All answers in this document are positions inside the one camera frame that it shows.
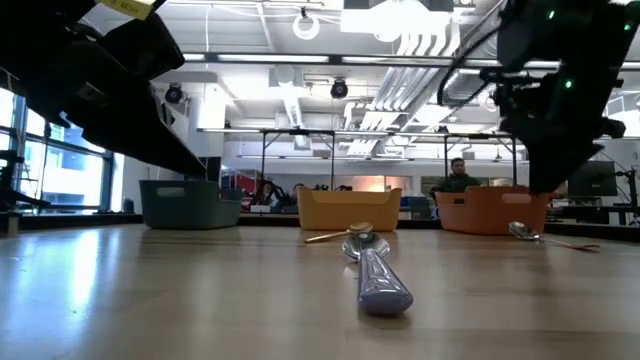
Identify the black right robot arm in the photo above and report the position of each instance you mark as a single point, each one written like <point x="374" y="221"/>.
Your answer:
<point x="575" y="35"/>

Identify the black aluminium table frame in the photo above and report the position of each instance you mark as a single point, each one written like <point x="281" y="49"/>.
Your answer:
<point x="75" y="221"/>

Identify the yellow tag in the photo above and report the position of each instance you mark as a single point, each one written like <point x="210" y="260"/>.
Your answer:
<point x="130" y="7"/>

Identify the dark green plastic bin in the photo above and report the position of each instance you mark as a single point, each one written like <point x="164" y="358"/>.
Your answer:
<point x="190" y="210"/>

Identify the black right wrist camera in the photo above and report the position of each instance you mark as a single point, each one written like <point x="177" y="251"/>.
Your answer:
<point x="507" y="100"/>

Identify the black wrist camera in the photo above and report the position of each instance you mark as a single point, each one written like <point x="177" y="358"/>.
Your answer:
<point x="145" y="47"/>
<point x="507" y="100"/>

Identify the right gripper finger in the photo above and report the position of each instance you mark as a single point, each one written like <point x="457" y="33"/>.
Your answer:
<point x="547" y="165"/>

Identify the white ceiling pipes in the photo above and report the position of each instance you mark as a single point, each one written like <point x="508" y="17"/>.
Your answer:
<point x="415" y="75"/>

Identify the person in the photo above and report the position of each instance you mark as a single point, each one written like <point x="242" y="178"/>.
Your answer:
<point x="457" y="182"/>
<point x="267" y="195"/>

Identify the black monitor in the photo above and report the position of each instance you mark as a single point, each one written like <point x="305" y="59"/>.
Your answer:
<point x="592" y="179"/>

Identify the yellow plastic bin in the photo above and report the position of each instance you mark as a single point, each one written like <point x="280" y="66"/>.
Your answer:
<point x="345" y="210"/>

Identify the black station frame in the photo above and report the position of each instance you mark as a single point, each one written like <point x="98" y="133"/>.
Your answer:
<point x="514" y="160"/>
<point x="332" y="160"/>

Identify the black background equipment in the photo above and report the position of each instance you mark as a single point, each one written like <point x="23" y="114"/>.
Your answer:
<point x="10" y="190"/>

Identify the black monitor stand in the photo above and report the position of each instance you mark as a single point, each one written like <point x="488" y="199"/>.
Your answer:
<point x="632" y="195"/>

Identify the window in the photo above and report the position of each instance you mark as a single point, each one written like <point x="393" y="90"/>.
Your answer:
<point x="70" y="175"/>

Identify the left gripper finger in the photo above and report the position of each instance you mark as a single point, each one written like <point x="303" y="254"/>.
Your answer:
<point x="130" y="125"/>

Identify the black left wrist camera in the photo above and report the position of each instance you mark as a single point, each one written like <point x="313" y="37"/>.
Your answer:
<point x="145" y="47"/>

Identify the red-orange plastic bin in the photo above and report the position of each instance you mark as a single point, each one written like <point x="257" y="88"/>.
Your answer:
<point x="490" y="212"/>

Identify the black ceiling spotlight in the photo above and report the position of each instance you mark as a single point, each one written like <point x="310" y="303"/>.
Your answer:
<point x="339" y="90"/>
<point x="173" y="94"/>

